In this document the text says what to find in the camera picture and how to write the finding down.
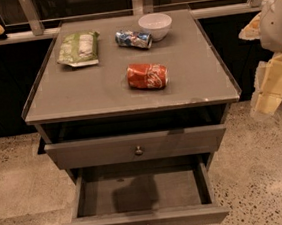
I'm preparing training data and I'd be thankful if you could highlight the grey drawer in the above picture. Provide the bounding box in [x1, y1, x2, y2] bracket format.
[64, 155, 229, 225]
[45, 124, 225, 170]

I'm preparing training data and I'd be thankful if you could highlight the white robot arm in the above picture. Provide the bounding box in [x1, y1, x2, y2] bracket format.
[238, 0, 282, 120]

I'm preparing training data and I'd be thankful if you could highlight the grey top drawer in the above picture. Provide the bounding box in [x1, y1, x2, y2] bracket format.
[45, 124, 225, 170]

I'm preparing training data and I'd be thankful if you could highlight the grey drawer cabinet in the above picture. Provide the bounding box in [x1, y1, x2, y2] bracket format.
[11, 3, 250, 185]

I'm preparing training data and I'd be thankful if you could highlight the red crushed cola can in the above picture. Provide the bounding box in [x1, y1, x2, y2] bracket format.
[126, 63, 168, 89]

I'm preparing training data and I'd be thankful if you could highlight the white bowl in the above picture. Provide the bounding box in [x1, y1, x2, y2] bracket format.
[138, 13, 173, 42]

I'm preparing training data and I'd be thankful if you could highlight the blue crushed soda can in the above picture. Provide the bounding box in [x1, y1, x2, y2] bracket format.
[115, 30, 153, 49]

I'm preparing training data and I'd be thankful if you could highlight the green snack bag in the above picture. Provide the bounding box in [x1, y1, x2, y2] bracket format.
[57, 30, 100, 67]

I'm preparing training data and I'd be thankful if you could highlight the metal window railing frame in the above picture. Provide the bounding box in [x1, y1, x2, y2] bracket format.
[0, 0, 282, 46]

